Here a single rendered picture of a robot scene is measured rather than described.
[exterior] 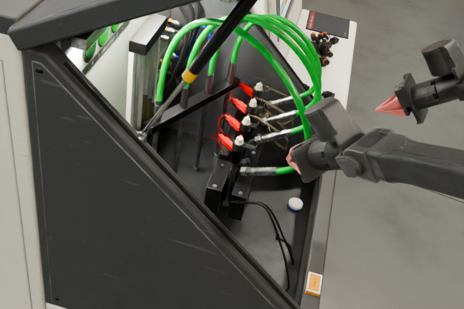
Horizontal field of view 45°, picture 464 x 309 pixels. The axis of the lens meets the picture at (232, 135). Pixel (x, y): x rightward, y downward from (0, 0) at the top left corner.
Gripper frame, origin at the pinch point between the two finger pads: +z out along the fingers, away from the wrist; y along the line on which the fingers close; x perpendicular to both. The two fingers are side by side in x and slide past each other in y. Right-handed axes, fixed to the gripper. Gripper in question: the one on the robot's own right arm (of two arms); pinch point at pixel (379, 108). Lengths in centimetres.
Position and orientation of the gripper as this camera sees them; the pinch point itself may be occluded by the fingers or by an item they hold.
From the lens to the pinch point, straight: 134.1
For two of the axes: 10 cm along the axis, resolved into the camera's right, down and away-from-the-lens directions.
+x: -4.6, 5.1, -7.3
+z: -7.4, 2.5, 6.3
